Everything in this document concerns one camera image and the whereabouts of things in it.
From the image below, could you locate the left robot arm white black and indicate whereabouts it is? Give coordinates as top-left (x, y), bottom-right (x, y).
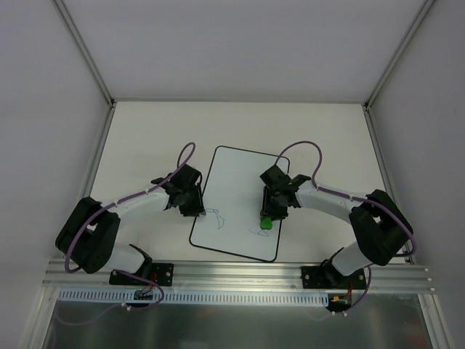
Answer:
top-left (55, 164), bottom-right (206, 284)

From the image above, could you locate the right aluminium frame post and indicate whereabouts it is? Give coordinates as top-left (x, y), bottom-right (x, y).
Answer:
top-left (363, 0), bottom-right (437, 112)

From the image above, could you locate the white slotted cable duct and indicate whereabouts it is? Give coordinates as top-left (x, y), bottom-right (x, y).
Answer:
top-left (57, 288), bottom-right (329, 308)

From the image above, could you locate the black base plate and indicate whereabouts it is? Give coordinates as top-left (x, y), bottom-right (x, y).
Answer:
top-left (109, 262), bottom-right (174, 286)
top-left (300, 265), bottom-right (366, 290)

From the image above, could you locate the aluminium frame post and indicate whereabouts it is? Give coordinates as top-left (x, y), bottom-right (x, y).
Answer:
top-left (52, 0), bottom-right (115, 108)
top-left (363, 0), bottom-right (437, 112)

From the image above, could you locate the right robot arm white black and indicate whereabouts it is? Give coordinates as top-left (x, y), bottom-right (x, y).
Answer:
top-left (260, 165), bottom-right (413, 289)

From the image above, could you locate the white whiteboard black frame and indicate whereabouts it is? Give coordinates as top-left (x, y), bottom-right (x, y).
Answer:
top-left (190, 145), bottom-right (290, 262)

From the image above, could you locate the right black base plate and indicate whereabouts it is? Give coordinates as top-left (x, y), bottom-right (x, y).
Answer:
top-left (300, 265), bottom-right (366, 290)

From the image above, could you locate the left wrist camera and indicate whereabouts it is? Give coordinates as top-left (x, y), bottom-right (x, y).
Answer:
top-left (150, 177), bottom-right (164, 185)

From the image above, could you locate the left aluminium frame post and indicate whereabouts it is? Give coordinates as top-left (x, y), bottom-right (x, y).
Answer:
top-left (52, 0), bottom-right (115, 108)

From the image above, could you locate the aluminium front rail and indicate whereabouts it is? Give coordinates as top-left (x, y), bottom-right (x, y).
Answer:
top-left (41, 259), bottom-right (437, 294)

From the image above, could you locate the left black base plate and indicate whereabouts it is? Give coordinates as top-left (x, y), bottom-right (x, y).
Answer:
top-left (109, 262), bottom-right (174, 286)

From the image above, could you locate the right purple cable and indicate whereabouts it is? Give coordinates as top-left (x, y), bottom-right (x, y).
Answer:
top-left (274, 140), bottom-right (417, 316)

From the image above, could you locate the green whiteboard eraser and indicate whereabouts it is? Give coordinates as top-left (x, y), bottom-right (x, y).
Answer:
top-left (259, 217), bottom-right (273, 230)

